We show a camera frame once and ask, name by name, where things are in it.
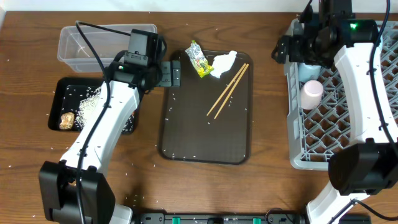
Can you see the white tissue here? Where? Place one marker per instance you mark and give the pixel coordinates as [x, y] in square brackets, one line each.
[223, 63]

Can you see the brown serving tray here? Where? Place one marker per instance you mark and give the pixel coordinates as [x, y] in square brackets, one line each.
[188, 134]

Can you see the brown food scrap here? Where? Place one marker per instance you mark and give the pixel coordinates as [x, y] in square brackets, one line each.
[67, 121]

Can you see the white paper cup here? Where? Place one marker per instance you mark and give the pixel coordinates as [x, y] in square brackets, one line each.
[311, 94]

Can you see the clear plastic container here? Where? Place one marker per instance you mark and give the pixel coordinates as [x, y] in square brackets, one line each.
[74, 51]

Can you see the light blue cup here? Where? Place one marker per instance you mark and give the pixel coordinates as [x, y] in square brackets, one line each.
[308, 72]

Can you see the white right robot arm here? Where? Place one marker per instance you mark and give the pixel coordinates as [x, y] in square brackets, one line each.
[369, 164]

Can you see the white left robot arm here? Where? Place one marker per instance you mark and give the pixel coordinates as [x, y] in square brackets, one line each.
[75, 189]

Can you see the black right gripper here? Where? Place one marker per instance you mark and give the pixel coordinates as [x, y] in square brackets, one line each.
[294, 55]

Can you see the silver yellow snack wrapper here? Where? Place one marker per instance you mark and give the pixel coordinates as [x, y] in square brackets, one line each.
[198, 59]

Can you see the black waste tray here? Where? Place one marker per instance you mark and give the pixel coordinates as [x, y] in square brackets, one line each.
[68, 94]

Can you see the wooden chopstick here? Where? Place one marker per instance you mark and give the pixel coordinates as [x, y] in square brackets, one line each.
[224, 93]
[235, 83]

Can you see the pile of white rice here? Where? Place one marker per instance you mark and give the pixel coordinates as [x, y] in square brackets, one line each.
[86, 107]

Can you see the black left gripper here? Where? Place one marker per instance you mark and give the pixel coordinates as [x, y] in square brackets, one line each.
[170, 78]

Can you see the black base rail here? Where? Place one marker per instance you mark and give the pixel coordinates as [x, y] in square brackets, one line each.
[270, 218]

